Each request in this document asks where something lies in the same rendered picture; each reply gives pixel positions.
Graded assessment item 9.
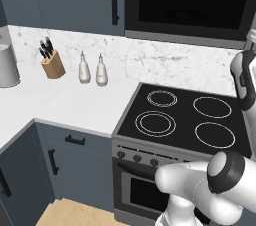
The steel oven door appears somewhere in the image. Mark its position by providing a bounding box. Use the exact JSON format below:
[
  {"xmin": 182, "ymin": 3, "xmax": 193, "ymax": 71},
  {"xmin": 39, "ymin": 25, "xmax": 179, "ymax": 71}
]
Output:
[{"xmin": 113, "ymin": 158, "xmax": 214, "ymax": 225}]

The steel oven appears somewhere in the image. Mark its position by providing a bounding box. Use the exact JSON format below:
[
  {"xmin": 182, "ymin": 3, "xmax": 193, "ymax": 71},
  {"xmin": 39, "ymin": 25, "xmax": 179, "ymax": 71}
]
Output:
[{"xmin": 111, "ymin": 134, "xmax": 218, "ymax": 226}]

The black oven door handle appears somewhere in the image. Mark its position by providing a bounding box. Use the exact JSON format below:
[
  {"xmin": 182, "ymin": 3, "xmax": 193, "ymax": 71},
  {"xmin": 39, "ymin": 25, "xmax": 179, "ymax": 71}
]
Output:
[{"xmin": 116, "ymin": 161, "xmax": 158, "ymax": 180}]

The blue-grey drawer front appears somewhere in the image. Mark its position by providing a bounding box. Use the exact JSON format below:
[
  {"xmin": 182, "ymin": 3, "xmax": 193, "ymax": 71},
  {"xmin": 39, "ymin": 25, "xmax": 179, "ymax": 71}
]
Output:
[{"xmin": 34, "ymin": 122, "xmax": 113, "ymax": 158}]

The black hob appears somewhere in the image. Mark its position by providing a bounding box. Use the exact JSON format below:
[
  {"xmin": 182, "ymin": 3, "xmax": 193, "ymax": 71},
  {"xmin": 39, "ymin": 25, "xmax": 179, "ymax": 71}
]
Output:
[{"xmin": 116, "ymin": 82, "xmax": 253, "ymax": 158}]

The black microwave oven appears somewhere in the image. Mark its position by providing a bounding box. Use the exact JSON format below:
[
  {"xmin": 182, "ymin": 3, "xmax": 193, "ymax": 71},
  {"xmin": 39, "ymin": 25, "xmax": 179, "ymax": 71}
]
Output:
[{"xmin": 124, "ymin": 0, "xmax": 256, "ymax": 50}]

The grey round canister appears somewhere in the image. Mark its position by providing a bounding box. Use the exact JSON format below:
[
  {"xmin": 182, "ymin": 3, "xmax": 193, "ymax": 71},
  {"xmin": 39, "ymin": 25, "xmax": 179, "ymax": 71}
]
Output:
[{"xmin": 0, "ymin": 43, "xmax": 21, "ymax": 89}]

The black base cupboard handle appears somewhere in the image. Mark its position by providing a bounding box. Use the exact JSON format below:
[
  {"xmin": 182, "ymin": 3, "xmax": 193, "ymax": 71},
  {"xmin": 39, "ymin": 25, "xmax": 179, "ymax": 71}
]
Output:
[{"xmin": 47, "ymin": 148, "xmax": 60, "ymax": 176}]

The black drawer handle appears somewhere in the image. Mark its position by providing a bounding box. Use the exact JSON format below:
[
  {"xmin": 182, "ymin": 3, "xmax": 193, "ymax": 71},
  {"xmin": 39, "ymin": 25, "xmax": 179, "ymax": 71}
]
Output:
[{"xmin": 64, "ymin": 134, "xmax": 86, "ymax": 147}]

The black-handled knife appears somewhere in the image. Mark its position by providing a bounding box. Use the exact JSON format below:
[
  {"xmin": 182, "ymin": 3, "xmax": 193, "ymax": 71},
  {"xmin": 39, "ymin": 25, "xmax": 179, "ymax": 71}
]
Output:
[
  {"xmin": 44, "ymin": 36, "xmax": 55, "ymax": 55},
  {"xmin": 39, "ymin": 39, "xmax": 51, "ymax": 58},
  {"xmin": 37, "ymin": 47, "xmax": 48, "ymax": 60}
]

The white bottle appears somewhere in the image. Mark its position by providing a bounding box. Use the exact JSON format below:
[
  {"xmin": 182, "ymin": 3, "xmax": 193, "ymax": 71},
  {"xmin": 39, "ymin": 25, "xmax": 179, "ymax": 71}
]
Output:
[
  {"xmin": 78, "ymin": 50, "xmax": 92, "ymax": 85},
  {"xmin": 95, "ymin": 52, "xmax": 109, "ymax": 87}
]

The wooden knife block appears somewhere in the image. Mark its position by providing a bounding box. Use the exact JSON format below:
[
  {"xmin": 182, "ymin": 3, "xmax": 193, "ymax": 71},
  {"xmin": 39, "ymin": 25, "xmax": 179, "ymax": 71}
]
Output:
[{"xmin": 40, "ymin": 49, "xmax": 67, "ymax": 80}]

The blue-grey base cupboard door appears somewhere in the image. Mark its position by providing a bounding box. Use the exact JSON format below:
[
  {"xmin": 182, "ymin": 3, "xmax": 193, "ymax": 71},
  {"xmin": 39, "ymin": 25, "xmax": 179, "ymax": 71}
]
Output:
[
  {"xmin": 44, "ymin": 141, "xmax": 116, "ymax": 213},
  {"xmin": 0, "ymin": 122, "xmax": 56, "ymax": 226}
]

